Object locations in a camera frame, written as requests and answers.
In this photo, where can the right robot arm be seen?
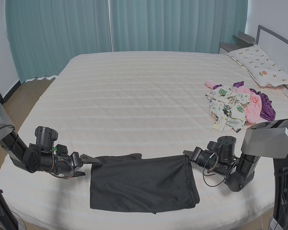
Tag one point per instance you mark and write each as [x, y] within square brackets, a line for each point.
[266, 140]

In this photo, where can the white printed garment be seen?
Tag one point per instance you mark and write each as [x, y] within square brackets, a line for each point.
[220, 114]

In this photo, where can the bed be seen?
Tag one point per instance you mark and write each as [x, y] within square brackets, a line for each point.
[134, 92]

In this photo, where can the blue-green curtain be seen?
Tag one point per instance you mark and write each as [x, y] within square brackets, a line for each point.
[57, 32]
[170, 15]

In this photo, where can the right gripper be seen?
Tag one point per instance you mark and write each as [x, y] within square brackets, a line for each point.
[204, 159]

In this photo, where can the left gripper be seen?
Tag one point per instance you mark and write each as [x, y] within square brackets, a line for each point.
[69, 164]

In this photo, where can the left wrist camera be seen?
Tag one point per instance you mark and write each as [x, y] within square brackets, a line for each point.
[62, 150]

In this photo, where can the pink garment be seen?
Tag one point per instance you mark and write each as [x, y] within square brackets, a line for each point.
[253, 109]

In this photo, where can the purple garment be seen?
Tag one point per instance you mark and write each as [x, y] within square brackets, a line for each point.
[267, 106]

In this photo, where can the grey bedside table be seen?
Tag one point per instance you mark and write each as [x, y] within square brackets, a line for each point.
[226, 47]

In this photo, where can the black T-shirt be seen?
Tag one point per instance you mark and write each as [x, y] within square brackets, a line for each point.
[144, 183]

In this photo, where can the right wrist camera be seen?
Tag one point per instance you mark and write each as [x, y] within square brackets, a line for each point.
[212, 145]

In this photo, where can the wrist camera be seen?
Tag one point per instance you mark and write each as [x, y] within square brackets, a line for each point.
[62, 150]
[212, 145]

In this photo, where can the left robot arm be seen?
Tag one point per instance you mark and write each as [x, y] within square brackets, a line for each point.
[16, 150]

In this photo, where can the white printed pillow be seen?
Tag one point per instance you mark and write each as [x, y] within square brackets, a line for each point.
[261, 63]

